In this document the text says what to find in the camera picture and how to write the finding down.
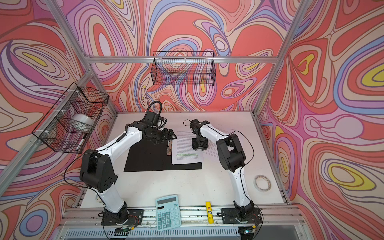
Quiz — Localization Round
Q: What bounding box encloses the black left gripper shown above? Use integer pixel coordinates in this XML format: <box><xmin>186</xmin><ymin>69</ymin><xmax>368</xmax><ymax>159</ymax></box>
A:
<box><xmin>150</xmin><ymin>128</ymin><xmax>178</xmax><ymax>144</ymax></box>

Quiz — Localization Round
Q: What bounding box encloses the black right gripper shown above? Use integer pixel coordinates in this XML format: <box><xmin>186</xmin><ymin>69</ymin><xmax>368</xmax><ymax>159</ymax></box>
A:
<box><xmin>192</xmin><ymin>135</ymin><xmax>209</xmax><ymax>151</ymax></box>

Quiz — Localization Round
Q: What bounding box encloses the printed paper sheet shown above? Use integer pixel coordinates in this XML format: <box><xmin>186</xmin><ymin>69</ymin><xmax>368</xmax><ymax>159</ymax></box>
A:
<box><xmin>172</xmin><ymin>131</ymin><xmax>204</xmax><ymax>165</ymax></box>
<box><xmin>203</xmin><ymin>133</ymin><xmax>220</xmax><ymax>159</ymax></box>

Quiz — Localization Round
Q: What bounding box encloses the black file folder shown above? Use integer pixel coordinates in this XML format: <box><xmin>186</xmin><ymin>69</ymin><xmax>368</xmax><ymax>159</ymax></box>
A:
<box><xmin>124</xmin><ymin>140</ymin><xmax>203</xmax><ymax>173</ymax></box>

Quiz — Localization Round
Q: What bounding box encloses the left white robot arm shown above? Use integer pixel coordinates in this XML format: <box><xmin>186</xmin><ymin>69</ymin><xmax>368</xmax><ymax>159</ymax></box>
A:
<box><xmin>80</xmin><ymin>112</ymin><xmax>177</xmax><ymax>221</ymax></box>

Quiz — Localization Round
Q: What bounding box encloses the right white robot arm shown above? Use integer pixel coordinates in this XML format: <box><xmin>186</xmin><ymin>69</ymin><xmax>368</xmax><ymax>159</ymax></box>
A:
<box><xmin>189</xmin><ymin>119</ymin><xmax>255</xmax><ymax>221</ymax></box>

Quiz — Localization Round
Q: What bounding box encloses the metal folder clip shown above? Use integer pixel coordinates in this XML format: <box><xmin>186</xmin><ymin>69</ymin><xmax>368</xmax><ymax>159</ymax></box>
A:
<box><xmin>167</xmin><ymin>141</ymin><xmax>173</xmax><ymax>156</ymax></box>

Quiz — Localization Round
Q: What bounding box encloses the yellow glue stick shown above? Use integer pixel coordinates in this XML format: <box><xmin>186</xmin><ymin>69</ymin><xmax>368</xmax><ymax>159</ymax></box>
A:
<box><xmin>206</xmin><ymin>201</ymin><xmax>214</xmax><ymax>224</ymax></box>

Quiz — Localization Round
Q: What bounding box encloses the clear tape roll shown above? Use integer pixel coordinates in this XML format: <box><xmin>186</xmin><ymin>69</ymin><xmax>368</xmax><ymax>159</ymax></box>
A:
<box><xmin>254</xmin><ymin>175</ymin><xmax>272</xmax><ymax>192</ymax></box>

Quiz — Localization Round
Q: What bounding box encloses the teal calculator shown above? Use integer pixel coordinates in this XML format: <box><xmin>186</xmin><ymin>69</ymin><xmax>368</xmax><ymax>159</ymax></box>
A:
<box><xmin>156</xmin><ymin>195</ymin><xmax>182</xmax><ymax>232</ymax></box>

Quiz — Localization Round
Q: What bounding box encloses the black marker in basket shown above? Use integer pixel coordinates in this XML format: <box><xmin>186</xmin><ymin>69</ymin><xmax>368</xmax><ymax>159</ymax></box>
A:
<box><xmin>76</xmin><ymin>135</ymin><xmax>86</xmax><ymax>152</ymax></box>

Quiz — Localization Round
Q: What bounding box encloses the back black wire basket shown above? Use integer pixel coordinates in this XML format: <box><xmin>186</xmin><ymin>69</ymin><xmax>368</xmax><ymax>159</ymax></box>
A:
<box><xmin>151</xmin><ymin>50</ymin><xmax>216</xmax><ymax>86</ymax></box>

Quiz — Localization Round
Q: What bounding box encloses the black wire basket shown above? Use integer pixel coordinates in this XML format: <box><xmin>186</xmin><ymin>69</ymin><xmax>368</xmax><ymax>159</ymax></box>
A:
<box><xmin>32</xmin><ymin>83</ymin><xmax>109</xmax><ymax>154</ymax></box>
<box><xmin>151</xmin><ymin>50</ymin><xmax>216</xmax><ymax>86</ymax></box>

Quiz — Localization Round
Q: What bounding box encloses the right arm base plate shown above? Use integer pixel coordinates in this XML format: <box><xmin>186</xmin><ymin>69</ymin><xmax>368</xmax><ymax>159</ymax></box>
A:
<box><xmin>221</xmin><ymin>208</ymin><xmax>263</xmax><ymax>226</ymax></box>

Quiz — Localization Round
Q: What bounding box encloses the left black wire basket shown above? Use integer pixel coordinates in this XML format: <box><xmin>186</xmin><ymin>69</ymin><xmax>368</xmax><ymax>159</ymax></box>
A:
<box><xmin>32</xmin><ymin>83</ymin><xmax>109</xmax><ymax>154</ymax></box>

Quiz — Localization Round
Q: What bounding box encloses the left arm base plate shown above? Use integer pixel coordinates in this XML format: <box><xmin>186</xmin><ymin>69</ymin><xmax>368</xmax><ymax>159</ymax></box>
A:
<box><xmin>98</xmin><ymin>209</ymin><xmax>144</xmax><ymax>227</ymax></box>

